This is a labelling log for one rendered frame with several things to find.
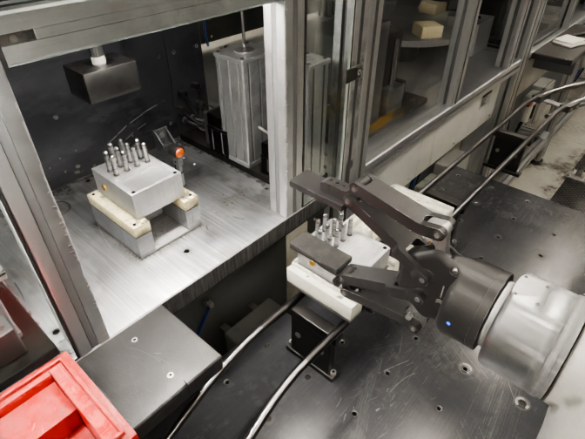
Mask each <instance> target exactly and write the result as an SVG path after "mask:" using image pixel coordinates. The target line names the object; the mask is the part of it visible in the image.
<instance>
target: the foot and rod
mask: <svg viewBox="0 0 585 439"><path fill-rule="evenodd" d="M88 50H89V53H90V56H91V58H87V59H84V60H80V61H77V62H74V63H70V64H64V65H63V68H64V73H65V76H66V78H67V81H68V85H69V87H70V90H71V94H72V95H74V96H76V97H78V98H81V99H82V100H84V101H85V102H87V103H89V104H91V105H93V104H95V103H98V102H101V101H105V100H107V99H110V98H115V97H117V96H120V95H123V94H125V93H128V92H131V91H135V90H138V89H141V85H140V81H139V77H138V69H137V66H136V61H135V60H133V59H131V58H128V57H125V56H122V55H120V54H117V53H116V52H111V53H107V54H104V50H103V46H102V45H99V46H96V47H92V48H89V49H88Z"/></svg>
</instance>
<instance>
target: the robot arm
mask: <svg viewBox="0 0 585 439"><path fill-rule="evenodd" d="M289 184H290V187H292V188H294V189H296V190H298V191H300V192H302V193H304V194H306V195H308V196H310V197H312V198H314V199H316V200H318V201H320V202H322V203H324V204H326V205H328V206H330V207H332V208H334V209H337V210H339V211H341V212H342V211H344V210H345V209H346V208H349V209H350V210H351V211H352V212H353V213H354V214H355V215H356V216H357V217H358V218H359V219H360V220H361V221H362V222H364V223H365V224H366V225H367V226H368V227H369V228H370V229H371V230H372V231H373V232H374V233H375V234H376V235H377V236H378V237H379V238H380V239H381V240H383V241H384V242H385V243H386V244H387V245H388V246H389V247H390V248H391V249H392V255H393V257H394V258H395V259H396V260H397V261H398V262H399V263H400V264H399V265H400V271H394V270H389V269H383V268H377V267H368V266H362V265H356V264H349V263H350V262H352V256H351V255H349V254H347V253H344V252H343V251H341V250H339V249H338V248H336V247H334V246H332V245H330V244H328V243H326V242H325V241H323V240H321V239H319V238H318V237H316V236H314V235H312V234H310V233H309V232H303V233H302V234H301V235H300V236H298V237H297V238H296V239H294V240H292V241H291V242H290V248H291V249H293V250H294V251H296V252H298V253H300V254H302V255H304V256H305V257H307V258H308V259H309V260H312V261H313V262H315V263H317V264H318V265H319V266H320V267H322V268H323V269H325V270H327V272H329V273H331V274H333V275H335V277H334V278H333V284H334V285H335V286H336V287H339V286H340V285H342V288H341V289H340V293H341V294H342V295H343V296H344V297H346V298H347V299H349V300H352V301H355V302H357V303H359V304H360V305H363V306H365V307H368V308H370V309H372V310H374V311H376V312H378V313H380V314H383V315H385V316H387V317H389V318H391V319H393V320H395V321H398V322H399V323H400V324H402V325H403V326H404V327H405V328H407V329H408V330H410V331H411V332H412V333H414V334H418V333H419V332H420V330H421V329H422V328H423V327H424V326H425V324H426V323H427V322H428V320H429V319H434V320H436V326H437V328H438V329H439V330H440V331H441V332H442V333H444V334H446V335H448V336H450V337H451V338H453V339H455V340H457V341H458V342H460V343H461V344H463V345H465V346H466V347H468V348H471V349H472V350H474V349H475V348H476V347H477V346H478V345H479V346H480V347H481V349H480V352H479V355H478V361H479V363H480V364H481V365H483V366H484V367H486V368H488V369H490V370H492V371H493V372H495V373H496V374H497V375H500V376H501V377H503V378H505V379H506V380H508V381H510V382H512V383H513V384H515V385H516V386H518V387H520V388H522V389H524V390H525V391H527V393H528V394H529V395H531V396H533V397H537V398H538V399H541V400H542V401H543V402H545V403H546V404H547V405H548V410H547V413H546V416H545V419H544V422H543V424H542V426H541V430H540V432H539V434H538V436H537V437H536V439H585V296H583V295H580V294H579V295H578V294H575V293H573V292H571V291H568V290H567V289H565V288H563V287H559V286H557V285H556V284H554V283H552V282H549V281H547V280H544V279H543V278H540V277H538V276H536V275H534V274H530V273H525V274H523V275H522V276H521V277H520V278H519V280H518V281H516V283H515V282H513V278H514V275H513V274H511V273H510V272H508V271H506V270H503V269H501V268H499V267H497V266H495V265H493V264H490V263H488V262H486V261H484V260H482V259H479V258H468V257H465V256H462V255H461V254H460V253H458V252H457V251H456V250H455V249H454V248H453V247H452V246H450V240H451V232H452V231H453V230H454V228H455V227H456V225H457V222H456V220H455V219H454V218H453V217H450V216H447V215H444V214H440V213H435V212H432V211H431V210H429V209H427V208H426V207H424V206H423V205H421V204H419V203H418V202H416V201H415V200H413V199H411V198H409V197H407V196H406V195H405V194H403V193H402V192H399V191H398V190H396V189H395V188H393V187H391V186H390V185H388V184H387V183H385V182H383V181H382V180H380V179H378V178H376V177H375V176H373V175H372V174H371V173H365V174H364V175H363V176H361V177H360V178H358V179H356V180H355V181H354V182H353V183H352V184H351V185H350V184H347V183H346V182H344V181H342V180H340V179H336V178H335V177H328V178H324V177H322V176H320V175H318V174H317V173H314V172H311V171H309V170H305V171H303V172H302V173H300V174H299V175H297V176H295V177H294V178H292V179H290V180H289ZM360 200H361V202H360ZM410 230H411V231H410ZM422 236H423V237H424V238H423V237H422ZM429 241H431V242H433V244H429V243H428V242H429ZM410 245H413V246H414V247H412V248H410V249H409V250H408V251H406V248H408V247H409V246H410ZM348 264H349V265H348ZM356 289H359V291H358V292H356V291H355V290H356Z"/></svg>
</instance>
